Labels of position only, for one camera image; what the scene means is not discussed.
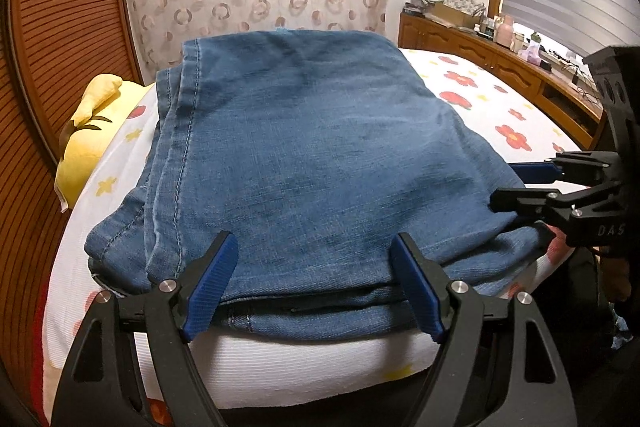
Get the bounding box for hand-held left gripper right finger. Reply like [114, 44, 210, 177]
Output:
[390, 232, 581, 427]

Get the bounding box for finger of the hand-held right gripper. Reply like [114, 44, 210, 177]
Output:
[509, 151, 622, 188]
[489, 186, 627, 233]

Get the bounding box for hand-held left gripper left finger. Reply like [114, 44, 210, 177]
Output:
[50, 230, 239, 427]

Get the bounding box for blue denim pants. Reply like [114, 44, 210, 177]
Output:
[84, 28, 556, 343]

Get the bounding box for person's right hand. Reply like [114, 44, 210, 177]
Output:
[600, 252, 632, 300]

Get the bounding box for white flower print bed sheet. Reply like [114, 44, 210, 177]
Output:
[30, 48, 583, 427]

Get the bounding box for wooden sideboard cabinet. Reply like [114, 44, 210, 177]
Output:
[398, 12, 608, 152]

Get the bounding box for pink bottle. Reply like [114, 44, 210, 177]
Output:
[496, 14, 516, 48]

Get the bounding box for flat cardboard box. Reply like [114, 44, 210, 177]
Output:
[430, 2, 482, 28]

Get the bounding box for yellow plush toy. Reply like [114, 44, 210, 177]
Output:
[54, 74, 157, 212]

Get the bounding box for wooden slatted wardrobe door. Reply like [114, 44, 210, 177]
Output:
[0, 0, 147, 427]

